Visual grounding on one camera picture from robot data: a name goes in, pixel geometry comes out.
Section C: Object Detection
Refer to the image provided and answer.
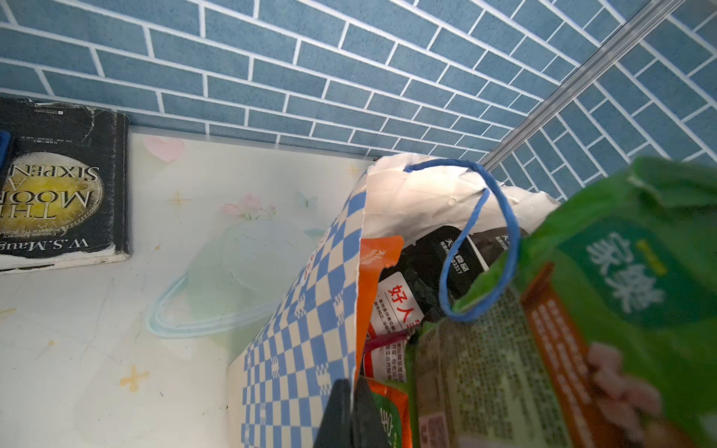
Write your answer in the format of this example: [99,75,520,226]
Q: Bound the orange red condiment packet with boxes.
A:
[355,235,409,368]

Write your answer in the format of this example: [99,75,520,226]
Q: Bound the purple pink condiment packet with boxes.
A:
[362,225,528,383]

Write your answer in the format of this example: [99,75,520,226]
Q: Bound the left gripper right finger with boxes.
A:
[351,378,390,448]

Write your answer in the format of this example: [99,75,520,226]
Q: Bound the floral table mat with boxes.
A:
[1,128,370,447]

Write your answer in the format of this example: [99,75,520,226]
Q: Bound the blue black stapler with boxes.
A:
[0,131,12,182]

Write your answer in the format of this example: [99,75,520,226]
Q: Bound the yellow green condiment packet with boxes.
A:
[412,157,716,447]

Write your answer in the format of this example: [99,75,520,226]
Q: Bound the white checkered paper bag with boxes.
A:
[227,153,558,447]

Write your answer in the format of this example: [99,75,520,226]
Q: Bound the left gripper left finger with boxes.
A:
[313,379,353,448]

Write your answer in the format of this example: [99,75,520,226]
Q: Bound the green dark condiment packet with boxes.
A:
[367,378,414,448]

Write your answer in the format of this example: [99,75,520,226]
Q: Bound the black hardcover book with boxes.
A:
[1,98,131,274]

